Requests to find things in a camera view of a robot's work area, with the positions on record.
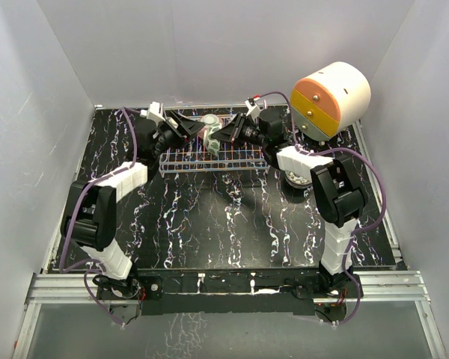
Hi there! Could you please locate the pink floral bowl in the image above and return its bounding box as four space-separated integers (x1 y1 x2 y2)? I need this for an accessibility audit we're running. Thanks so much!
200 114 222 129

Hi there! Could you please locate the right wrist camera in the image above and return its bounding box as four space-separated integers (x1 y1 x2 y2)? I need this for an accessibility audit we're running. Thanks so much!
245 95 267 121

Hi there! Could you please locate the white wire dish rack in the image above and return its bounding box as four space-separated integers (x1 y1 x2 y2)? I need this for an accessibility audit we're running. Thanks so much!
157 102 274 174

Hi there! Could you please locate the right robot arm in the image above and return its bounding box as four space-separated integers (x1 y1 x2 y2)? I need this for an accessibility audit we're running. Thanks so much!
208 108 367 298

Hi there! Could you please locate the red dotted pink bowl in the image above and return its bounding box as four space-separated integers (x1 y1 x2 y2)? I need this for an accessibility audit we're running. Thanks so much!
285 171 312 184

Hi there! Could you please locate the aluminium rail frame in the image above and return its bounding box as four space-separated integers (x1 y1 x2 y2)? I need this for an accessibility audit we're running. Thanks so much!
10 123 448 359

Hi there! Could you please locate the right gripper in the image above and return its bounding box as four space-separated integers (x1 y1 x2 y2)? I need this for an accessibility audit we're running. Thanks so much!
212 113 268 148

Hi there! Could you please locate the black base frame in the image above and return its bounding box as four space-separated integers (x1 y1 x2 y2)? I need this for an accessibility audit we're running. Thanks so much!
91 267 364 317

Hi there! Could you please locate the green leaf bowl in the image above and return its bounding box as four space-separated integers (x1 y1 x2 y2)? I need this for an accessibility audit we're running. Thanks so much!
203 125 222 156

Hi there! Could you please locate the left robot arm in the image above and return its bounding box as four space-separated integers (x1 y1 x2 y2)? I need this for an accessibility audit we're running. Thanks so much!
59 108 205 298

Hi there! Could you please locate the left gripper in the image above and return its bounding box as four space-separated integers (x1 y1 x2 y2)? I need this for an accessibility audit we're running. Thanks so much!
151 111 204 158

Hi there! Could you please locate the round drawer cabinet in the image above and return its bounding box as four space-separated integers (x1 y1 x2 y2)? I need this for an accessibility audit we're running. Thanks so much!
290 61 371 142

